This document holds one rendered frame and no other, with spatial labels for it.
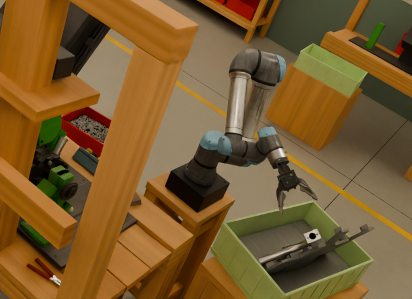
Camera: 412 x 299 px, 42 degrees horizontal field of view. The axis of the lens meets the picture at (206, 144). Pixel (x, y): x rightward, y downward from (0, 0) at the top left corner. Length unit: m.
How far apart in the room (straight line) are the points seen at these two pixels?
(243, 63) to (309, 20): 5.26
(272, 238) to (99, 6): 1.56
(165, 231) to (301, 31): 5.64
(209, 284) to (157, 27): 1.38
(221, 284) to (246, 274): 0.11
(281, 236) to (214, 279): 0.45
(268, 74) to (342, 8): 5.05
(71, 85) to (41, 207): 0.37
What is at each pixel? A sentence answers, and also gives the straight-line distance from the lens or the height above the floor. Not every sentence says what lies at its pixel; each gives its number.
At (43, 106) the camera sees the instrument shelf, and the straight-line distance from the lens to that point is 1.55.
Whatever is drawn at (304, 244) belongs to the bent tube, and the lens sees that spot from 2.25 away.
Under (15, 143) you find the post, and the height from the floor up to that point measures 1.36.
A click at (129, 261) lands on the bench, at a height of 0.88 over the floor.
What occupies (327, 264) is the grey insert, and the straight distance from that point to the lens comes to 2.62.
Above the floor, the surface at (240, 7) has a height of 0.36.
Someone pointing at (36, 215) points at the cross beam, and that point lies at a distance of 1.66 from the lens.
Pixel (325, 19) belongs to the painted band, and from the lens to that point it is 7.46.
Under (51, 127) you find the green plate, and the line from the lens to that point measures 2.21.
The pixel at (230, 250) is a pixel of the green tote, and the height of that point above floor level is 0.88.
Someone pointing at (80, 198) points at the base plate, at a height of 0.90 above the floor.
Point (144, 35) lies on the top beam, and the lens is 1.27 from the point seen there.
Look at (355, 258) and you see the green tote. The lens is 2.67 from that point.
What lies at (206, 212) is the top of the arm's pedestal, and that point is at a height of 0.85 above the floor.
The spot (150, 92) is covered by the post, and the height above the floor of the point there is 1.77.
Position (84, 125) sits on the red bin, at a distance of 2.72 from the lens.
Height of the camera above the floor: 2.36
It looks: 30 degrees down
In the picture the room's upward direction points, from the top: 23 degrees clockwise
